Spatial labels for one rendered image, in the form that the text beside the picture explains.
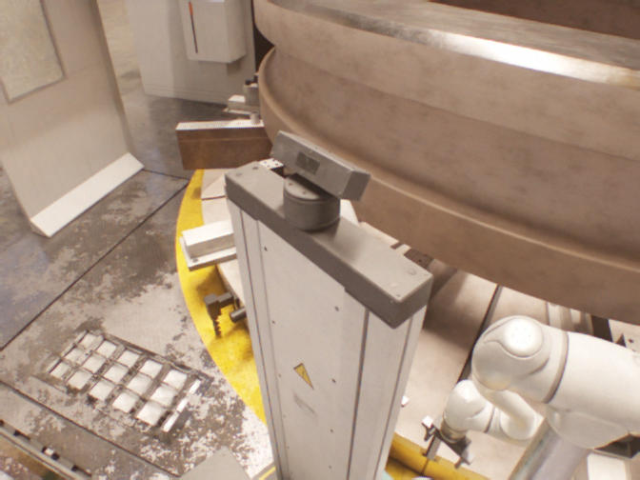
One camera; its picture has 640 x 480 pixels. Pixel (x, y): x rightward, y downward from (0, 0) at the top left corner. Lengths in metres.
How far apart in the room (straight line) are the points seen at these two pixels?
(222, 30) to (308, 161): 4.76
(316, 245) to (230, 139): 3.13
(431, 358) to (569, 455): 1.41
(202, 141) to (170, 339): 1.66
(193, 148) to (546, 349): 3.29
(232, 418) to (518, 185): 1.78
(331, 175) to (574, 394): 0.53
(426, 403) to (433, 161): 1.10
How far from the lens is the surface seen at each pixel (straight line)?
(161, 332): 2.85
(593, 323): 2.34
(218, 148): 3.65
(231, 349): 2.66
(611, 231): 1.85
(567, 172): 1.75
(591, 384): 0.78
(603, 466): 2.07
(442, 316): 2.45
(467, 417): 1.30
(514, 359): 0.73
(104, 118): 4.46
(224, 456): 1.39
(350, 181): 0.45
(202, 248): 2.71
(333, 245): 0.49
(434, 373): 2.21
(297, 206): 0.49
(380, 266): 0.47
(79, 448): 2.59
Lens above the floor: 2.09
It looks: 39 degrees down
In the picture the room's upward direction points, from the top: straight up
